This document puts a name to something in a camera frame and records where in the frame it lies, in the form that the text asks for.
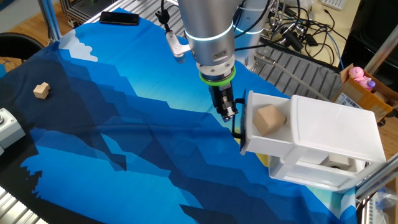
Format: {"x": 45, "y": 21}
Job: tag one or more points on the open cardboard box with label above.
{"x": 360, "y": 98}

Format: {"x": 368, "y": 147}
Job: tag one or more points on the purple capped toy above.
{"x": 371, "y": 84}

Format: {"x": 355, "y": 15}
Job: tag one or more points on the aluminium frame post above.
{"x": 49, "y": 18}
{"x": 381, "y": 49}

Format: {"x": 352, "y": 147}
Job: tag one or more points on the clear plastic bag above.
{"x": 387, "y": 205}

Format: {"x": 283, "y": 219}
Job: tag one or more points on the black cabinet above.
{"x": 373, "y": 25}

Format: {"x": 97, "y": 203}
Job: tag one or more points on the white plastic drawer cabinet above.
{"x": 335, "y": 124}

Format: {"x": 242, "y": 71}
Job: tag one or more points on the black chair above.
{"x": 18, "y": 45}

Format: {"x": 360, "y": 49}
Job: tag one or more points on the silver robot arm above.
{"x": 208, "y": 31}

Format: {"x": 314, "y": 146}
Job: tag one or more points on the beige boxy object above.
{"x": 337, "y": 161}

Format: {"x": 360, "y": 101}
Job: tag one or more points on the white plain drawer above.
{"x": 301, "y": 178}

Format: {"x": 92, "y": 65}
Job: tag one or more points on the large wooden cube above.
{"x": 268, "y": 119}

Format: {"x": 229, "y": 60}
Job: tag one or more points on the pink toy figure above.
{"x": 357, "y": 74}

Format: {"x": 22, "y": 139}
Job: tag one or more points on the black smartphone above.
{"x": 119, "y": 18}

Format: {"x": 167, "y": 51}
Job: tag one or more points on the black striped metal frame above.
{"x": 81, "y": 11}

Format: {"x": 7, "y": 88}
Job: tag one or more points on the blue mountain print cloth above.
{"x": 93, "y": 124}

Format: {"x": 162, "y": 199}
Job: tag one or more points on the white keyboard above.
{"x": 333, "y": 3}

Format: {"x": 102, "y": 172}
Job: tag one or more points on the grey emergency stop box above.
{"x": 9, "y": 129}

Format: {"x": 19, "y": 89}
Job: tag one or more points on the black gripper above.
{"x": 220, "y": 95}

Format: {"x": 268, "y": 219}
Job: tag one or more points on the aluminium frame rail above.
{"x": 376, "y": 180}

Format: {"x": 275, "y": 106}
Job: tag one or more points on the small notched wooden block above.
{"x": 41, "y": 91}

